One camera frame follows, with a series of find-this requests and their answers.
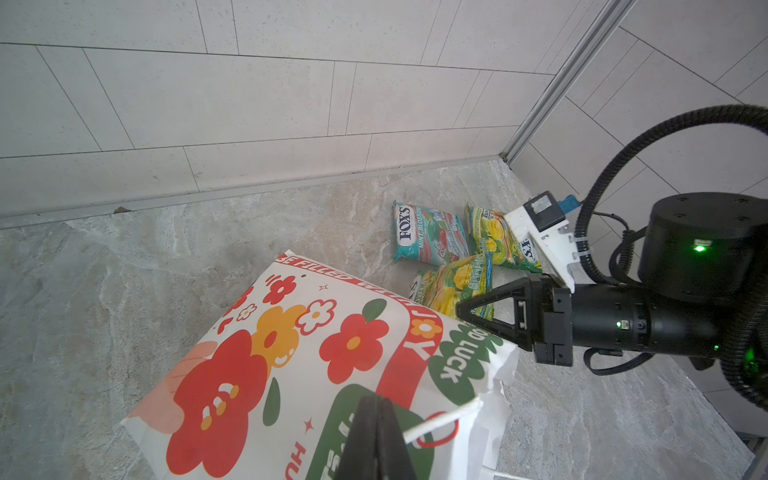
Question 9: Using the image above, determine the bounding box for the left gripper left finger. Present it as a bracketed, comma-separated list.
[335, 396, 379, 480]

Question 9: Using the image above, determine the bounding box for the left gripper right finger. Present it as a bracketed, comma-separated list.
[376, 397, 417, 480]

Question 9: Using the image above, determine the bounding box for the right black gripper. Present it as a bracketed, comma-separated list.
[456, 274, 729, 366]

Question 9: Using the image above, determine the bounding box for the yellow green Fox's candy bag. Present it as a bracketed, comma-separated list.
[465, 204, 542, 273]

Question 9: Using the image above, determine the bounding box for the green Fox's spring tea bag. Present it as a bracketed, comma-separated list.
[409, 254, 492, 319]

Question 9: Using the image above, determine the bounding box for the teal Fox's candy bag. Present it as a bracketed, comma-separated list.
[392, 201, 470, 267]

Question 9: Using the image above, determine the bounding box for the white floral paper bag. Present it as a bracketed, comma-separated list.
[123, 252, 519, 479]

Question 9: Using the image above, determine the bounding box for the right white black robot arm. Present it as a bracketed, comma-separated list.
[456, 192, 767, 407]

